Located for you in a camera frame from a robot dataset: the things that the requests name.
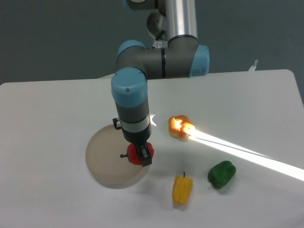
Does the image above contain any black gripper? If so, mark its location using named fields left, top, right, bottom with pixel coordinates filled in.
left=113, top=117, right=152, bottom=167

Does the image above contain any red bell pepper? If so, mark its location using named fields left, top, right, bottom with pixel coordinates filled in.
left=120, top=142, right=154, bottom=167

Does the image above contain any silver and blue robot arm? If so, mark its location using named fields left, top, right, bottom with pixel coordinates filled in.
left=111, top=0, right=209, bottom=166

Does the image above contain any beige round plate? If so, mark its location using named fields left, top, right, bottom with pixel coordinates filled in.
left=85, top=125, right=149, bottom=189

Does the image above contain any orange bell pepper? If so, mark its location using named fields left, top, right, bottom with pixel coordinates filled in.
left=168, top=115, right=196, bottom=141

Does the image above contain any yellow bell pepper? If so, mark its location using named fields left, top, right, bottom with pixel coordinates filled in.
left=172, top=172, right=193, bottom=206

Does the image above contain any green bell pepper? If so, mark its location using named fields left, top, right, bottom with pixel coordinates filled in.
left=208, top=161, right=237, bottom=190

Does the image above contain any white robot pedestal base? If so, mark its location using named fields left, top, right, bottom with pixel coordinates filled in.
left=95, top=21, right=258, bottom=80

